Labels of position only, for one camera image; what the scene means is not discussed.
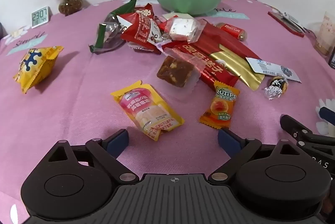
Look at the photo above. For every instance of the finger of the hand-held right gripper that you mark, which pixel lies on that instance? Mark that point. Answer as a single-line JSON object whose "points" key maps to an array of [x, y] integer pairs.
{"points": [[328, 112], [294, 124]]}

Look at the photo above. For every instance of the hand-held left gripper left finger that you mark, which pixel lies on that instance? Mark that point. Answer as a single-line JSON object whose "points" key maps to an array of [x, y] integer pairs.
{"points": [[117, 139]]}

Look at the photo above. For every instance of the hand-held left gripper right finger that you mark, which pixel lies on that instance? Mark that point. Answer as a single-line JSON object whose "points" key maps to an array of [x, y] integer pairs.
{"points": [[227, 141]]}

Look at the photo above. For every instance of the white blue snack packet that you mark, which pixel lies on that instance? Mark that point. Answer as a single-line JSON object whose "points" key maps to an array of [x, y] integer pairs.
{"points": [[269, 68]]}

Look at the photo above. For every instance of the long dark red gold packet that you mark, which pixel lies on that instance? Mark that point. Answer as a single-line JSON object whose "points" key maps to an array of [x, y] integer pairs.
{"points": [[230, 43]]}

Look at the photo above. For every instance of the orange gummy candy packet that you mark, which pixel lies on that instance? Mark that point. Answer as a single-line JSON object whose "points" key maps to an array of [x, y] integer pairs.
{"points": [[219, 106]]}

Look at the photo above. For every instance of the pink yellow snack packet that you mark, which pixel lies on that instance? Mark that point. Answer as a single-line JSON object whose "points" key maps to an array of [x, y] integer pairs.
{"points": [[146, 108]]}

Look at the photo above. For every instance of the foil wrapped chocolate ball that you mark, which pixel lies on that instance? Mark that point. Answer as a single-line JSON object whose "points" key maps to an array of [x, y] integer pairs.
{"points": [[277, 85]]}

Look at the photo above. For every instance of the dark smartphone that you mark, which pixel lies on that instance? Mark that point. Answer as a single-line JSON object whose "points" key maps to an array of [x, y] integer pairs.
{"points": [[332, 56]]}

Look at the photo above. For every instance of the pink floral tablecloth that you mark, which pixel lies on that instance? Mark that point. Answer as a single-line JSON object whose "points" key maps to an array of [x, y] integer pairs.
{"points": [[78, 98]]}

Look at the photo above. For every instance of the long red packet gold characters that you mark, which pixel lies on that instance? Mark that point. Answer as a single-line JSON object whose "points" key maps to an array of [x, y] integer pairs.
{"points": [[206, 67]]}

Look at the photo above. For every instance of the translucent pink printed bag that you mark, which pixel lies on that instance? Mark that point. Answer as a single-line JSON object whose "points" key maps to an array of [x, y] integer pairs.
{"points": [[324, 33]]}

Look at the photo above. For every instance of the brown nut cake clear wrapper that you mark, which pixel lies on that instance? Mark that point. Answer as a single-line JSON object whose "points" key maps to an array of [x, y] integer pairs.
{"points": [[174, 71]]}

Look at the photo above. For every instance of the small red white packet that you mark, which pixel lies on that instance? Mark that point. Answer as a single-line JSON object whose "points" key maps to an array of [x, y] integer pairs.
{"points": [[141, 48]]}

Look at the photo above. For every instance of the red smartphone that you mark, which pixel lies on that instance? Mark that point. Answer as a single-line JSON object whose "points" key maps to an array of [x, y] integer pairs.
{"points": [[285, 24]]}

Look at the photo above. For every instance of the green clear snack packet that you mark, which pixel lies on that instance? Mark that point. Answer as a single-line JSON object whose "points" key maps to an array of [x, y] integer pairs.
{"points": [[110, 30]]}

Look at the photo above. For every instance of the red packet cherry print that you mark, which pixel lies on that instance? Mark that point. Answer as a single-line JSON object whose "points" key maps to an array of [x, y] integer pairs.
{"points": [[141, 30]]}

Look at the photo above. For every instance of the small red biscuit packet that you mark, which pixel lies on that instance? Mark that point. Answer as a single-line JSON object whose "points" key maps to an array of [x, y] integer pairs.
{"points": [[231, 29]]}

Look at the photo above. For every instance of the white nougat clear wrapper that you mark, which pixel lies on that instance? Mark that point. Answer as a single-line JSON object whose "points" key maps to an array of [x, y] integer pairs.
{"points": [[182, 27]]}

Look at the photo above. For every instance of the red packet white print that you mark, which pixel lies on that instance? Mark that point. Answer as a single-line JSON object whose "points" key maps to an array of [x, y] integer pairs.
{"points": [[145, 12]]}

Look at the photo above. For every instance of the white digital clock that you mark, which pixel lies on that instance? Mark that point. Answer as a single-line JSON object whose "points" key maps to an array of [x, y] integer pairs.
{"points": [[39, 17]]}

